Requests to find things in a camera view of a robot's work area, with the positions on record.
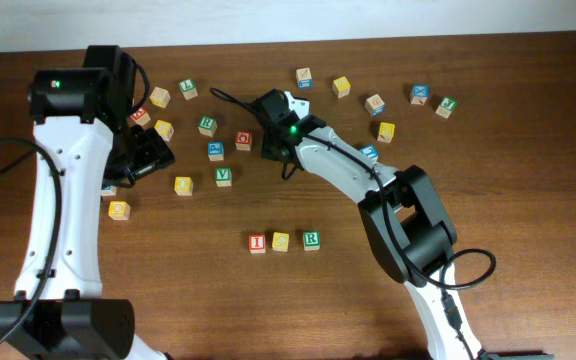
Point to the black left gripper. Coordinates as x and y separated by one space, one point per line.
157 153

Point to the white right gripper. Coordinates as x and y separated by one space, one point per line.
266 146

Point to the yellow C letter block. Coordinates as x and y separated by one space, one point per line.
280 241

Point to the green r block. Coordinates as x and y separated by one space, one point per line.
207 126
311 240

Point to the red I letter block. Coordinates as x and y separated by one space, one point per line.
257 244

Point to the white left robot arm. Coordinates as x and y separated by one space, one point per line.
83 143

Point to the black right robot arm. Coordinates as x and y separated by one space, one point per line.
408 229

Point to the red A block left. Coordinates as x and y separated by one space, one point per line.
141 117

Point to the red O block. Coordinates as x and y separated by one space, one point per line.
243 141

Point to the yellow block upper left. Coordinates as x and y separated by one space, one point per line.
164 129

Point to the blue H block lower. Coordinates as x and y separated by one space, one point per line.
108 191

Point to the yellow O block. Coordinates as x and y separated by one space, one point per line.
183 186

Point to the plain wooden block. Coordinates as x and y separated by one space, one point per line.
160 97

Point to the yellow D block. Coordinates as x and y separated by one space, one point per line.
119 210

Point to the wooden block blue side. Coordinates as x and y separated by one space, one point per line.
304 78

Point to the blue block centre left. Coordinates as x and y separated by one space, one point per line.
215 151

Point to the green V block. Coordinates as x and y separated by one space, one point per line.
223 177

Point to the yellow block top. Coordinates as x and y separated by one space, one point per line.
341 86

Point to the green L block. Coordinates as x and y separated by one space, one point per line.
188 89

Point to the blue E block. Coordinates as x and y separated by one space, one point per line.
370 152

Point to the wooden block orange letter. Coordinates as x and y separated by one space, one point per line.
374 105

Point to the yellow block right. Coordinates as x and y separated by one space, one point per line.
386 132

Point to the blue X block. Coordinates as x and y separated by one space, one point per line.
419 94

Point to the green J block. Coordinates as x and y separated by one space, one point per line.
446 107

